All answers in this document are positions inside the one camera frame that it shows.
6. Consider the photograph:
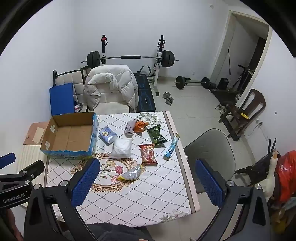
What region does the cardboard box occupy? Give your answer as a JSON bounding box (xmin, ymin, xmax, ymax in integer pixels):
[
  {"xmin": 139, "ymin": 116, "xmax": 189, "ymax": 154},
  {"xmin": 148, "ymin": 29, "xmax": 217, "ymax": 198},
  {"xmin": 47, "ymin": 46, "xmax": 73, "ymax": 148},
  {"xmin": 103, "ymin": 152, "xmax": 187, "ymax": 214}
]
[{"xmin": 40, "ymin": 112, "xmax": 99, "ymax": 161}]

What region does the white door frame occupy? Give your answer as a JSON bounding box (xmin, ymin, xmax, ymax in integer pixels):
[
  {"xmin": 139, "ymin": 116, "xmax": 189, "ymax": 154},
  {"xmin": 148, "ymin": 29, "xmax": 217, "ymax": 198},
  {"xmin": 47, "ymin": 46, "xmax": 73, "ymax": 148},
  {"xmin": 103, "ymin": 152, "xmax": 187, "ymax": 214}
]
[{"xmin": 209, "ymin": 10, "xmax": 273, "ymax": 93}]

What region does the white barbell rack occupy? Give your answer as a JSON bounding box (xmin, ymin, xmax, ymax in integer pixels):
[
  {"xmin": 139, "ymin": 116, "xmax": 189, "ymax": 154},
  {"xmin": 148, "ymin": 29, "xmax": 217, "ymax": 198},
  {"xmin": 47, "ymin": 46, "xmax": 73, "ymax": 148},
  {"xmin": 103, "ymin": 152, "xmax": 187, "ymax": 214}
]
[{"xmin": 100, "ymin": 35, "xmax": 166, "ymax": 96}]

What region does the white quilted chair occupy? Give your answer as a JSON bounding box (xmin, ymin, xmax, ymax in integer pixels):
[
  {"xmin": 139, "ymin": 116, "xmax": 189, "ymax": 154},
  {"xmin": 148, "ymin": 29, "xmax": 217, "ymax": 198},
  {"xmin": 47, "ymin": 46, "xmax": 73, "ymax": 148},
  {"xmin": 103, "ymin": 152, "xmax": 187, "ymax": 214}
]
[{"xmin": 53, "ymin": 68, "xmax": 89, "ymax": 113}]

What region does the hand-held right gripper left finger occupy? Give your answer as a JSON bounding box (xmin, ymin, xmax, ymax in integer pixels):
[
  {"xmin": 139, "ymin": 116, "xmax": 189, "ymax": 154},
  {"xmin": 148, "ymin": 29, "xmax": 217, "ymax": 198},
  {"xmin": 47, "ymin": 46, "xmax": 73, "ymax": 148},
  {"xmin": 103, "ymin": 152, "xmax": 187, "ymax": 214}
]
[{"xmin": 24, "ymin": 158, "xmax": 101, "ymax": 241}]

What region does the floral lattice tablecloth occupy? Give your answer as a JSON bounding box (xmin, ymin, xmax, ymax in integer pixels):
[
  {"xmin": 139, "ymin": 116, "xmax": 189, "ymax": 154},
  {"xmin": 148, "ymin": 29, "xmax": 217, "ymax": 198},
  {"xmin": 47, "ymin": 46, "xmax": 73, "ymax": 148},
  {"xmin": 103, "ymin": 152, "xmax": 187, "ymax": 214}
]
[{"xmin": 44, "ymin": 111, "xmax": 200, "ymax": 227}]

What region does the short black barbell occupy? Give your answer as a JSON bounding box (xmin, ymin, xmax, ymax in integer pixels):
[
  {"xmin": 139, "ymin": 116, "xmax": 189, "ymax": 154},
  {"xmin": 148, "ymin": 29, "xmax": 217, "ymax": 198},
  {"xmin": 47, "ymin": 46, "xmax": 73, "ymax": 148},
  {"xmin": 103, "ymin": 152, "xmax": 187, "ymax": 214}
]
[{"xmin": 174, "ymin": 76, "xmax": 211, "ymax": 90}]

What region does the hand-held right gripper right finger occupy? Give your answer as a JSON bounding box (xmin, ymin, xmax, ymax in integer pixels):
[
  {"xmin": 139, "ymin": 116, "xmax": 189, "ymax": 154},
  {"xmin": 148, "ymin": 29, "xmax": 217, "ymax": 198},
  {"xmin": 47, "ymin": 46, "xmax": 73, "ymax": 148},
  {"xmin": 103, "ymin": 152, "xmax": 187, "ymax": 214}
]
[{"xmin": 195, "ymin": 159, "xmax": 271, "ymax": 241}]

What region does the black exercise machine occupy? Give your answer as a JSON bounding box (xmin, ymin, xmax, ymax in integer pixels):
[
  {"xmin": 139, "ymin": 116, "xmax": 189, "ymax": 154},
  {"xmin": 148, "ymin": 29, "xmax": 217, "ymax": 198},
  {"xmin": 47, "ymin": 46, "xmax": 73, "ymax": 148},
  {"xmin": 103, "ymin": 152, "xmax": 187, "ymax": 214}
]
[{"xmin": 231, "ymin": 65, "xmax": 255, "ymax": 91}]

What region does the white goose plush toy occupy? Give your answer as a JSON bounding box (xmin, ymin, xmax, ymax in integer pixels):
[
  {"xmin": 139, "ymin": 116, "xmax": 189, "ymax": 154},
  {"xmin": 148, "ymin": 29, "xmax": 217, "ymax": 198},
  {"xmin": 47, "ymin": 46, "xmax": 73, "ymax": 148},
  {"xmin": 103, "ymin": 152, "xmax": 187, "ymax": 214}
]
[{"xmin": 257, "ymin": 149, "xmax": 281, "ymax": 202}]

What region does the long blue packet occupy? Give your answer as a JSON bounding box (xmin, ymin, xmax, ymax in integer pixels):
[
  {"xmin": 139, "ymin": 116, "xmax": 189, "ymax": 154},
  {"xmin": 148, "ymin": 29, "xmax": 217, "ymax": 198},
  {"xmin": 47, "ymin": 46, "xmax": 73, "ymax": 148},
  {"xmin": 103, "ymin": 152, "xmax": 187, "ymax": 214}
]
[{"xmin": 163, "ymin": 133, "xmax": 180, "ymax": 161}]

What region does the pink striped table cover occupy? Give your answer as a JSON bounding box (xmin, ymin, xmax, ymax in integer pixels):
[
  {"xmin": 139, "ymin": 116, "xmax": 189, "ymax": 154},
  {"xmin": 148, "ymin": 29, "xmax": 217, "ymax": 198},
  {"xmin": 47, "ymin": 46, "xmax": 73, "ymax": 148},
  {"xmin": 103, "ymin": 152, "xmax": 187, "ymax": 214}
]
[{"xmin": 17, "ymin": 122, "xmax": 50, "ymax": 209}]

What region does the green snack packet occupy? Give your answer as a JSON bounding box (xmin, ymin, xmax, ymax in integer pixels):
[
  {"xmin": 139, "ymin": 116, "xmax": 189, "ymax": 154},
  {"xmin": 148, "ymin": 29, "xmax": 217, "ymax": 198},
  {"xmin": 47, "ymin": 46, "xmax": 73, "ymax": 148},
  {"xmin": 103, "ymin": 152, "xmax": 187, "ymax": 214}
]
[{"xmin": 147, "ymin": 124, "xmax": 168, "ymax": 147}]

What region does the beige paper sheet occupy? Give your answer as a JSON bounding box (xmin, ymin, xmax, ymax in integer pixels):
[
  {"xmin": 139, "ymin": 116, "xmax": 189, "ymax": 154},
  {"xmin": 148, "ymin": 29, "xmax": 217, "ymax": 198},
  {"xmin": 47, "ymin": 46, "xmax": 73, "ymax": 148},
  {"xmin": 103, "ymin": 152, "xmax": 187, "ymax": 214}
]
[{"xmin": 32, "ymin": 127, "xmax": 45, "ymax": 144}]

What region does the red plastic bag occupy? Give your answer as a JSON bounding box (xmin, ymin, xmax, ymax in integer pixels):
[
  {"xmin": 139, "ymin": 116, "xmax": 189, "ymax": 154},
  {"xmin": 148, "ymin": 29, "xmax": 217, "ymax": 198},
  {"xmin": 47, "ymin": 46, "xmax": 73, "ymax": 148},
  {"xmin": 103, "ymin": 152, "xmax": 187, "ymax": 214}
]
[{"xmin": 275, "ymin": 150, "xmax": 296, "ymax": 204}]

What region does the grey shell chair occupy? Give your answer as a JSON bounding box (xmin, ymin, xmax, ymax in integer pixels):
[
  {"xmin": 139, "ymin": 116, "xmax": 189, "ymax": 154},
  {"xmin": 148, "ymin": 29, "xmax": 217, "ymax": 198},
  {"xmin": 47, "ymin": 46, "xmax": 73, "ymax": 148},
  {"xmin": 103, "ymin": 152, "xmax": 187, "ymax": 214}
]
[{"xmin": 184, "ymin": 128, "xmax": 236, "ymax": 195}]

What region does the white plastic bag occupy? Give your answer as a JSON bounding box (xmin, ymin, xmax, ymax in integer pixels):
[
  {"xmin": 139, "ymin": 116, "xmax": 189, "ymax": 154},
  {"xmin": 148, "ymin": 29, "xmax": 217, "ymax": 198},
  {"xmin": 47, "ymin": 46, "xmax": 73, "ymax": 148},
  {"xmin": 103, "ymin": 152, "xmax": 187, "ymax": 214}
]
[{"xmin": 110, "ymin": 137, "xmax": 134, "ymax": 159}]

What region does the racked black barbell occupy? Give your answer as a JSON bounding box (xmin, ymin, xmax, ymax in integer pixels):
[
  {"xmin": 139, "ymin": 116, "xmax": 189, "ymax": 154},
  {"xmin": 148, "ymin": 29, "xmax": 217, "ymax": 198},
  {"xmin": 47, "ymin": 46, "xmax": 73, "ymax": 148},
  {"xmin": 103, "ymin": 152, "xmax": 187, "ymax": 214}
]
[{"xmin": 81, "ymin": 50, "xmax": 179, "ymax": 67}]

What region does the dark wooden chair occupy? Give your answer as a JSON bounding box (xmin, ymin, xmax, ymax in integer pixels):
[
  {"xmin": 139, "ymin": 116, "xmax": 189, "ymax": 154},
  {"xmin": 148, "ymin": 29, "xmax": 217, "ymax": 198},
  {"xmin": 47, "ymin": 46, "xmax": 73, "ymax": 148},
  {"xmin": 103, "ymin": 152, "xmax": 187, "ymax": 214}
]
[{"xmin": 218, "ymin": 89, "xmax": 266, "ymax": 142}]

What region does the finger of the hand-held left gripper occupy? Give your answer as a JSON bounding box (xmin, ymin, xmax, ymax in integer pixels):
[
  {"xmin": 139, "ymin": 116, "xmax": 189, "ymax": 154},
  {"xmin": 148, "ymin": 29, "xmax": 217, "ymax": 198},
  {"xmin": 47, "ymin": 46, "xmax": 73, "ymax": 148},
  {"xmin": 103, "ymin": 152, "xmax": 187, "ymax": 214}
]
[
  {"xmin": 19, "ymin": 160, "xmax": 45, "ymax": 184},
  {"xmin": 0, "ymin": 152, "xmax": 16, "ymax": 169}
]

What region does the grey purple cloth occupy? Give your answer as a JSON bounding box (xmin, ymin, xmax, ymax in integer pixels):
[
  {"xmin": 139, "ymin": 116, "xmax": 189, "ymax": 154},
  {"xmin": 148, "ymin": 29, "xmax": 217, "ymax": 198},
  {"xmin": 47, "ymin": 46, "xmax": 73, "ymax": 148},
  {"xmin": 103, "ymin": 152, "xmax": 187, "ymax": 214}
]
[{"xmin": 124, "ymin": 119, "xmax": 138, "ymax": 136}]

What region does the orange snack packet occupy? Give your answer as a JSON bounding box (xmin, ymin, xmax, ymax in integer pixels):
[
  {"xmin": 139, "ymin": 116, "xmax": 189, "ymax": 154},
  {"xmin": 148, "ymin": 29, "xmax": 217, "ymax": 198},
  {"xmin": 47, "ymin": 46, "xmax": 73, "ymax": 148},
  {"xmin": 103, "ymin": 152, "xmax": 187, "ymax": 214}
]
[{"xmin": 134, "ymin": 120, "xmax": 149, "ymax": 134}]

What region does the red snack packet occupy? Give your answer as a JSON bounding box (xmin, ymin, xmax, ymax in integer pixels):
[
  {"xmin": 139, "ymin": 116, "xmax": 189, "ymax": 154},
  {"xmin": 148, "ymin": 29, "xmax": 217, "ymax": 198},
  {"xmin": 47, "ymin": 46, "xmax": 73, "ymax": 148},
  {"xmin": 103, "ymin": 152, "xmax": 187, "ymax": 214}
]
[{"xmin": 139, "ymin": 143, "xmax": 158, "ymax": 166}]

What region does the blue foam pad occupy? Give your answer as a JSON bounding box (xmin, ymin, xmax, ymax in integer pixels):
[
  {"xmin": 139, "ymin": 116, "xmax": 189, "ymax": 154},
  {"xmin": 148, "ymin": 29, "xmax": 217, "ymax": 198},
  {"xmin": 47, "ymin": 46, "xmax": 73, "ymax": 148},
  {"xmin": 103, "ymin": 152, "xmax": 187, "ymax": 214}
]
[{"xmin": 49, "ymin": 83, "xmax": 75, "ymax": 116}]

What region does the white puffer jacket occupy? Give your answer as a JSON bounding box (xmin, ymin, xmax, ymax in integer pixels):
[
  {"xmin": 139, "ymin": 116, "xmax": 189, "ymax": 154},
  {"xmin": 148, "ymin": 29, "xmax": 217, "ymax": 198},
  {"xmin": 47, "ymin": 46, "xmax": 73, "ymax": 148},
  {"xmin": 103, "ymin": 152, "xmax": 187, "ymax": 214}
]
[{"xmin": 84, "ymin": 64, "xmax": 139, "ymax": 113}]

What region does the black router with antennas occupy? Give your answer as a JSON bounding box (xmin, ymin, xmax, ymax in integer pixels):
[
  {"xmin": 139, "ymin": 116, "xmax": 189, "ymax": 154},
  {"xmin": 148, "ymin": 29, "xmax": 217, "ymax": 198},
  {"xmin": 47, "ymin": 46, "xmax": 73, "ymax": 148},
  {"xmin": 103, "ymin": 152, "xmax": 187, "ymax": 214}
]
[{"xmin": 235, "ymin": 138, "xmax": 278, "ymax": 186}]

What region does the blue tissue pack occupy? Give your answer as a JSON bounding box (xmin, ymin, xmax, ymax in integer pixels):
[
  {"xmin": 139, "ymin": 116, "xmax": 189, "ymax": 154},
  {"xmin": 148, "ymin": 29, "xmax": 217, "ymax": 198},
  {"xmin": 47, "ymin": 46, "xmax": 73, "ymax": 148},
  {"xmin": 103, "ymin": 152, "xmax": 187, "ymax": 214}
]
[{"xmin": 99, "ymin": 126, "xmax": 117, "ymax": 144}]

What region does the person's dark clothing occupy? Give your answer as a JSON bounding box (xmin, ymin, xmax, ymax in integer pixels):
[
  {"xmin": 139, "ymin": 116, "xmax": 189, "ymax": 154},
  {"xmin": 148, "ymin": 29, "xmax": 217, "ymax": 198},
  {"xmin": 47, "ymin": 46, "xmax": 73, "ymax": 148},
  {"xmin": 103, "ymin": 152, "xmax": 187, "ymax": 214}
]
[{"xmin": 88, "ymin": 222, "xmax": 154, "ymax": 241}]

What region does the yellow silver mesh bag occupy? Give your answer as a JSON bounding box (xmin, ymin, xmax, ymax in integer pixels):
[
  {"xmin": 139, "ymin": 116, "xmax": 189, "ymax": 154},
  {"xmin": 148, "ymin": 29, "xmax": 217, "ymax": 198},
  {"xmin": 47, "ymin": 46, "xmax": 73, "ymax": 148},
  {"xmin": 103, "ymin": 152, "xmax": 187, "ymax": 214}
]
[{"xmin": 117, "ymin": 164, "xmax": 144, "ymax": 181}]

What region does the black blue weight bench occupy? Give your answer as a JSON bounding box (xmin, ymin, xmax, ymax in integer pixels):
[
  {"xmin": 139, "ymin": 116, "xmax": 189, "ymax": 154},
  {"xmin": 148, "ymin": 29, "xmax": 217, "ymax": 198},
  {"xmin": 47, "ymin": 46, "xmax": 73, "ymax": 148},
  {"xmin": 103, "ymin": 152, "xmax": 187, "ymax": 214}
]
[{"xmin": 134, "ymin": 72, "xmax": 156, "ymax": 113}]

